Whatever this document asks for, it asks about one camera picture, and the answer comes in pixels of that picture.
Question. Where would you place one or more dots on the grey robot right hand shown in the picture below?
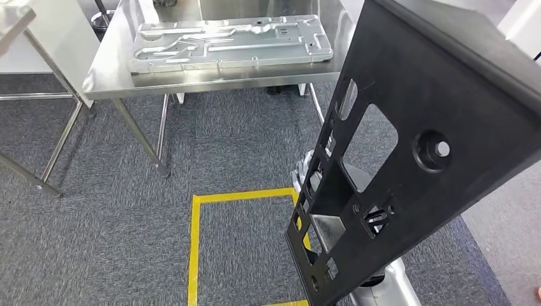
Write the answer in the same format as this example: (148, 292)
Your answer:
(301, 173)

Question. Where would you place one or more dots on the black plastic panel part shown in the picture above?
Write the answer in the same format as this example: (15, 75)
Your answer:
(444, 84)

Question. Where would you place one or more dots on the stainless steel workbench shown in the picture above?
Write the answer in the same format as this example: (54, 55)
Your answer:
(169, 82)

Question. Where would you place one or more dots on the yellow floor tape square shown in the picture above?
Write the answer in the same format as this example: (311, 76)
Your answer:
(193, 253)

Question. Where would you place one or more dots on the machined aluminium plate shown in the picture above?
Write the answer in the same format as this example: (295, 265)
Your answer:
(232, 50)

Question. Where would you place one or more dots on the metal pole stand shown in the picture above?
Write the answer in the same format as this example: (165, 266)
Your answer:
(102, 10)

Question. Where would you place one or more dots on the white box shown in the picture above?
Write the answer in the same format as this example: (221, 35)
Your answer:
(522, 25)

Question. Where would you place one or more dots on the steel frame table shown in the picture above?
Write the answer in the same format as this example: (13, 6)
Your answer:
(14, 25)

